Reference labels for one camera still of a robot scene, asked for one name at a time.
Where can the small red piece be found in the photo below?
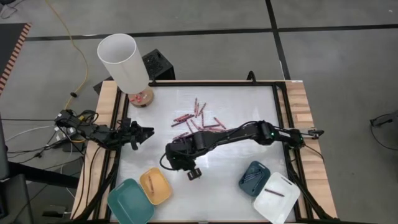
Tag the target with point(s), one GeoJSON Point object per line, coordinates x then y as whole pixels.
{"type": "Point", "coordinates": [139, 98]}
{"type": "Point", "coordinates": [133, 99]}

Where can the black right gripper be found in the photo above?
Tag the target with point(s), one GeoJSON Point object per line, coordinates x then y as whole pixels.
{"type": "Point", "coordinates": [178, 157]}

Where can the yellow plastic tray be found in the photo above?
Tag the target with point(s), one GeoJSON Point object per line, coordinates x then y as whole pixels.
{"type": "Point", "coordinates": [161, 186]}

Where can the white shade table lamp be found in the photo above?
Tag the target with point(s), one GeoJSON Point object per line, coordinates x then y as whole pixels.
{"type": "Point", "coordinates": [122, 63]}

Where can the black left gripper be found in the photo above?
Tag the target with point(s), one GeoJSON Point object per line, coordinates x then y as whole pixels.
{"type": "Point", "coordinates": [124, 137]}

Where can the pink crayon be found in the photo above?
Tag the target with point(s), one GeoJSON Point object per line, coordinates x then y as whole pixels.
{"type": "Point", "coordinates": [219, 123]}
{"type": "Point", "coordinates": [197, 109]}
{"type": "Point", "coordinates": [196, 124]}
{"type": "Point", "coordinates": [202, 108]}
{"type": "Point", "coordinates": [202, 119]}
{"type": "Point", "coordinates": [196, 105]}
{"type": "Point", "coordinates": [201, 128]}
{"type": "Point", "coordinates": [189, 127]}

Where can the blue crayon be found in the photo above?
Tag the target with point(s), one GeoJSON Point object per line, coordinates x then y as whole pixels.
{"type": "Point", "coordinates": [253, 175]}
{"type": "Point", "coordinates": [256, 184]}
{"type": "Point", "coordinates": [252, 179]}

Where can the pile of crayons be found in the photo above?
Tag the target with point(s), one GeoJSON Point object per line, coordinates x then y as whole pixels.
{"type": "Point", "coordinates": [217, 129]}

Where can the teal green plastic tray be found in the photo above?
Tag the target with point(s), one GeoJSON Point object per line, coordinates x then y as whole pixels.
{"type": "Point", "coordinates": [129, 203]}

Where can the black perforated box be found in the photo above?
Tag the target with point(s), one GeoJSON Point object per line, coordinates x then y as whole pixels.
{"type": "Point", "coordinates": [157, 65]}

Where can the white plastic tray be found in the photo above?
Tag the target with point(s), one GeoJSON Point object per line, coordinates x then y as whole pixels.
{"type": "Point", "coordinates": [276, 208]}

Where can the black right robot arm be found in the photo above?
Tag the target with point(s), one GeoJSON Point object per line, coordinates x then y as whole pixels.
{"type": "Point", "coordinates": [242, 134]}

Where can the black mat striped edge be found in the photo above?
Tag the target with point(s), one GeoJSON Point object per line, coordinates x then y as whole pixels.
{"type": "Point", "coordinates": [7, 46]}

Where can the black power adapter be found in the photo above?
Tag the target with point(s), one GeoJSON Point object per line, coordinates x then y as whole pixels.
{"type": "Point", "coordinates": [71, 146]}

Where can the dark blue plastic tray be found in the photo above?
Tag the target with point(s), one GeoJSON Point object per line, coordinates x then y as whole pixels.
{"type": "Point", "coordinates": [248, 190]}

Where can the black clamp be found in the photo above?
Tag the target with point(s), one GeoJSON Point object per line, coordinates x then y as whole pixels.
{"type": "Point", "coordinates": [315, 132]}

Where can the black camera bracket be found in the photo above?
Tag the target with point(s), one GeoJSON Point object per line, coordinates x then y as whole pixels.
{"type": "Point", "coordinates": [251, 77]}

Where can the red crayon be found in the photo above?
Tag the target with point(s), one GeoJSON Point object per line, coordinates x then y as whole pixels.
{"type": "Point", "coordinates": [187, 118]}
{"type": "Point", "coordinates": [150, 185]}
{"type": "Point", "coordinates": [181, 118]}

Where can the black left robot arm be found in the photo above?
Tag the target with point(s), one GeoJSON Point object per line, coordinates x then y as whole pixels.
{"type": "Point", "coordinates": [96, 132]}

